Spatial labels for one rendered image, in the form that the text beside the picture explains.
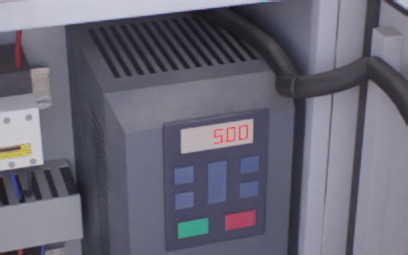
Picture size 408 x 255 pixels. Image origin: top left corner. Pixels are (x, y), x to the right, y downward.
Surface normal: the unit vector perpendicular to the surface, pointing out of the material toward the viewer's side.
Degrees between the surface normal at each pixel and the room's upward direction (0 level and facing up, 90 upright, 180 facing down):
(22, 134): 90
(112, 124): 90
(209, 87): 25
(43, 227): 90
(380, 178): 90
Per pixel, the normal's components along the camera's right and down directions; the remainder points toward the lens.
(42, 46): 0.30, 0.44
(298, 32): -0.95, 0.14
